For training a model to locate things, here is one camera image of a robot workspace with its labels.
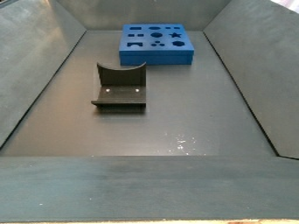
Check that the blue shape-sorter block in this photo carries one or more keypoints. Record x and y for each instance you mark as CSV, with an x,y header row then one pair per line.
x,y
155,44

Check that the black curved fixture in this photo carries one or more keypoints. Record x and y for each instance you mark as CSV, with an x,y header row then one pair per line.
x,y
122,86

